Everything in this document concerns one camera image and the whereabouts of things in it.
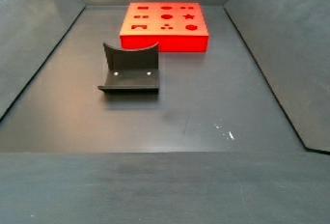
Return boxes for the red shape-sorting block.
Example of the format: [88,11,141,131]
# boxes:
[121,2,209,52]

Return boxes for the black curved holder stand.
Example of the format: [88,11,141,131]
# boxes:
[98,43,161,93]

